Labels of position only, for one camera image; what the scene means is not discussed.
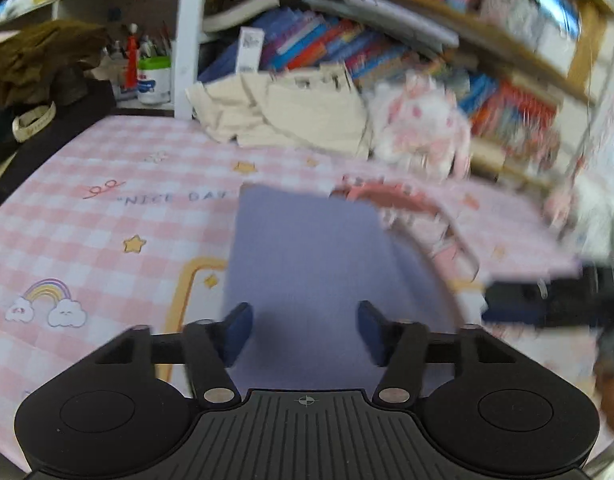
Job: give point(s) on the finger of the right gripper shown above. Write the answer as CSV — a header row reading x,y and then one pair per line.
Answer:
x,y
564,302

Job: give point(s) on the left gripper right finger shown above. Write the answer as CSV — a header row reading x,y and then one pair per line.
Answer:
x,y
399,349

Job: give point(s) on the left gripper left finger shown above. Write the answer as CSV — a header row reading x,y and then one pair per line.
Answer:
x,y
210,349

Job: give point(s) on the purple and brown knit sweater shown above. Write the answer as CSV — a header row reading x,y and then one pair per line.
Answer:
x,y
304,263

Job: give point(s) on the row of colourful books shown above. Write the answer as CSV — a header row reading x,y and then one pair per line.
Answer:
x,y
294,40

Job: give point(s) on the pink white bunny plush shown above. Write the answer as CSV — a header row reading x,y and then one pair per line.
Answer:
x,y
418,127

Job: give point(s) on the cream printed t-shirt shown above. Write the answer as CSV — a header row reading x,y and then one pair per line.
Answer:
x,y
316,108

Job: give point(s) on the white green pen cup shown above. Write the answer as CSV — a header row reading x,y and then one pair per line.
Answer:
x,y
154,80

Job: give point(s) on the white wrist watch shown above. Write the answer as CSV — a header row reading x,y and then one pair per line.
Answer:
x,y
32,122

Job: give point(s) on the red tassel ornament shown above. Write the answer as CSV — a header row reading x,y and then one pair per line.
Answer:
x,y
132,53

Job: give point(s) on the olive brown garment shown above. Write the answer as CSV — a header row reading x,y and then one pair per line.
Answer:
x,y
31,58

